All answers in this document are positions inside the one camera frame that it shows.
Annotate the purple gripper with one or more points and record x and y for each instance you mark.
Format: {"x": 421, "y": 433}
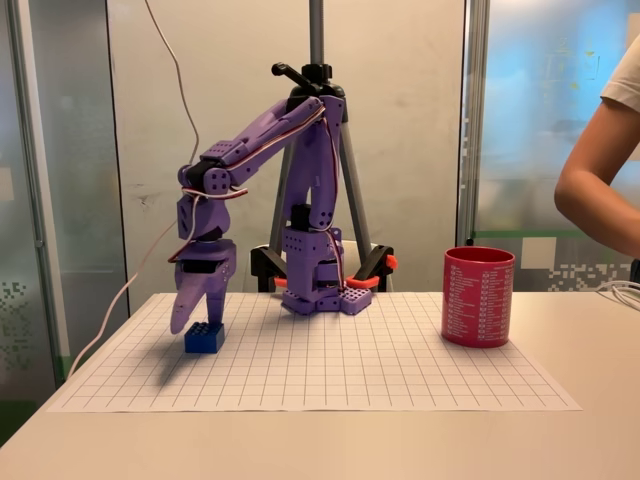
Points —
{"x": 216, "y": 256}

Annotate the blue toy brick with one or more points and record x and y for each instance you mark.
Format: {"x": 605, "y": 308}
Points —
{"x": 202, "y": 342}

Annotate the purple robot arm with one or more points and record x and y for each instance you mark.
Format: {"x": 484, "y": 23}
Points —
{"x": 265, "y": 135}

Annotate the red cup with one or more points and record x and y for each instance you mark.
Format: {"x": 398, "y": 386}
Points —
{"x": 475, "y": 300}

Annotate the black orange table clamp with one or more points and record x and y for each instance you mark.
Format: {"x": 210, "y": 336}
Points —
{"x": 380, "y": 252}
{"x": 260, "y": 265}

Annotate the white grid paper sheet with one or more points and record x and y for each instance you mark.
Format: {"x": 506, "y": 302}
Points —
{"x": 325, "y": 360}

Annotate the white t-shirt sleeve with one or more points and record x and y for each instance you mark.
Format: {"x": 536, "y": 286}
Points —
{"x": 627, "y": 80}

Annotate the grey metal partition post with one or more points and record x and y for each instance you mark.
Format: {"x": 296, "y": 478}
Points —
{"x": 472, "y": 125}
{"x": 39, "y": 200}

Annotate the grey camera tripod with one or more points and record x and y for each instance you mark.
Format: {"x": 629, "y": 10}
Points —
{"x": 315, "y": 30}

